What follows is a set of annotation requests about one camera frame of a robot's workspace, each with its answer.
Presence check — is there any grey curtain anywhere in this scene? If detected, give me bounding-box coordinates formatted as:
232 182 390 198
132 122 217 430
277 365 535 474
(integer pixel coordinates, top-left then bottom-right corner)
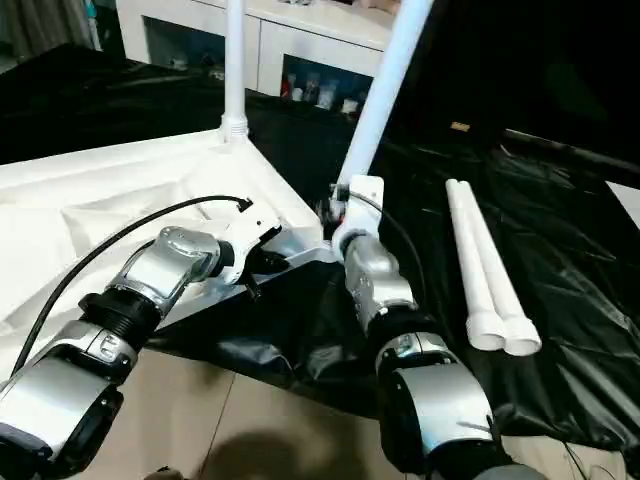
0 0 102 62

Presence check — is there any white flat board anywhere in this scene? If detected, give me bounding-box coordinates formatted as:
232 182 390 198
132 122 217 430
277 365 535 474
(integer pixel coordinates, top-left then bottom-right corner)
606 179 640 205

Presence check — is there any white plastic table leg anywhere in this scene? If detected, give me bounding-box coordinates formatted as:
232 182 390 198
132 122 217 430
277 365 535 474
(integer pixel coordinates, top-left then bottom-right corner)
455 178 545 358
443 178 507 352
329 0 437 195
218 0 250 147

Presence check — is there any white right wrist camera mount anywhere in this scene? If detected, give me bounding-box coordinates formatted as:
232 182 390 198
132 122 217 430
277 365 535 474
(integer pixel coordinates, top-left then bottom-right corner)
331 173 387 252

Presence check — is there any black mat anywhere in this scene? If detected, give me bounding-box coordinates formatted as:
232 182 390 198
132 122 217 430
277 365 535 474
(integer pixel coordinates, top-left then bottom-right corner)
0 42 640 451

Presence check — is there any white plastic table top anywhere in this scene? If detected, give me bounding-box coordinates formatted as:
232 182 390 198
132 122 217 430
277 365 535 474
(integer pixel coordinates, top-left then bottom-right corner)
0 128 342 392

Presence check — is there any white cabinet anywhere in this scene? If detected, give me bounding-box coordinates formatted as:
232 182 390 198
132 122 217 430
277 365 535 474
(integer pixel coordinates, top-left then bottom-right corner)
115 0 397 115

